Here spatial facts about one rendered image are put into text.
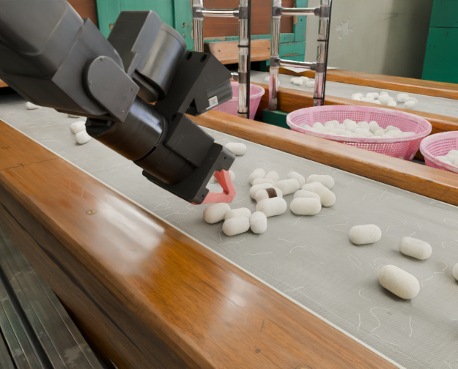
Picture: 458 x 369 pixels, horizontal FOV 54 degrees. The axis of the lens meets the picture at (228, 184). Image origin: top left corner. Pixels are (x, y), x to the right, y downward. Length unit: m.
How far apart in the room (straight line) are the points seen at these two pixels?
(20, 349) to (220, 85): 0.33
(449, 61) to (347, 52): 0.67
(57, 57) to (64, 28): 0.02
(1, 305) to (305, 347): 0.36
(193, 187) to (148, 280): 0.12
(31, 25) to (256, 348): 0.26
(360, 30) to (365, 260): 3.01
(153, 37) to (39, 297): 0.31
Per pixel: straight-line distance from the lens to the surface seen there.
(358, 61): 3.45
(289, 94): 1.19
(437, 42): 3.49
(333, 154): 0.71
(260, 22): 1.73
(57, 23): 0.35
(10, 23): 0.34
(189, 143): 0.45
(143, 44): 0.44
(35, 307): 0.55
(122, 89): 0.39
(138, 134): 0.42
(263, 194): 0.56
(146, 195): 0.60
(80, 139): 0.85
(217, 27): 1.60
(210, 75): 0.47
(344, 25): 3.28
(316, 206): 0.54
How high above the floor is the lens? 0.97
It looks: 22 degrees down
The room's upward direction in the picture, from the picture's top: straight up
